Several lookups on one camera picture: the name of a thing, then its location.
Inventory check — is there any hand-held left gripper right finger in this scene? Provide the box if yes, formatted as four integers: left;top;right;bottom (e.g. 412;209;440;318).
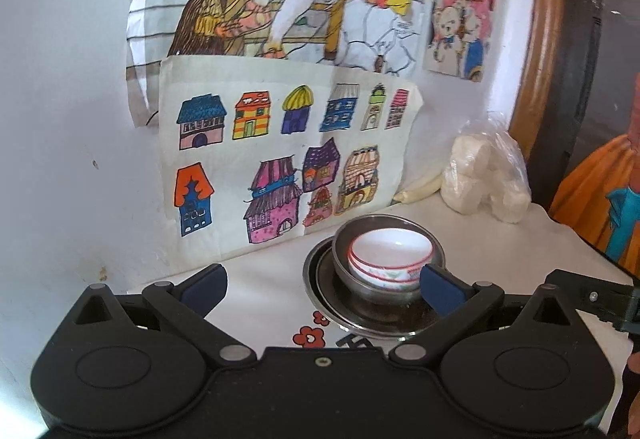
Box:
389;264;577;366

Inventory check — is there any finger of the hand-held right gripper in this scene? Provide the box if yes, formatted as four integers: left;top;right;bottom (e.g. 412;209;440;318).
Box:
544;269;633;322

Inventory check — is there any plastic bag of white blocks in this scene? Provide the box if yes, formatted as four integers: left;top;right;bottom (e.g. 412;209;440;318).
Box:
440;113;532;225

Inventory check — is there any painting with orange dress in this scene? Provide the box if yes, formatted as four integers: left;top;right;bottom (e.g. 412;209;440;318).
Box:
530;0;640;277

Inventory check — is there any shiny steel plate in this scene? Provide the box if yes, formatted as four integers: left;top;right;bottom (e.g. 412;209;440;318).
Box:
302;236;447;339

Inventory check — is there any colourful houses drawing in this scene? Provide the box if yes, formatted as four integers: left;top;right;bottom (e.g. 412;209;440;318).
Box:
159;56;423;265

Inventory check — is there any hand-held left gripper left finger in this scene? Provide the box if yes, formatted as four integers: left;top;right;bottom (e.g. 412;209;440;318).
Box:
72;263;252;369

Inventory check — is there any white bowl with red rim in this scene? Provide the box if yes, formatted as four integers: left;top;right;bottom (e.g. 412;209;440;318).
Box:
348;229;435;282
350;263;425;293

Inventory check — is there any cream cylindrical roll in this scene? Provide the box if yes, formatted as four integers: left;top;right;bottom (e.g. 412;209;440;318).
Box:
392;174;444;206

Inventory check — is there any brown wooden picture frame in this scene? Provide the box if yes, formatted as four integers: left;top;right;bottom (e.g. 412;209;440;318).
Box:
507;0;568;164

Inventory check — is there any steel bowl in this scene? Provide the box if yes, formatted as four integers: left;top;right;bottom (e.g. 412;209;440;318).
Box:
331;215;446;306

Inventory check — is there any person's right hand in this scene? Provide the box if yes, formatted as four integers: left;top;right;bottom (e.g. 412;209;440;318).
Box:
621;350;640;439

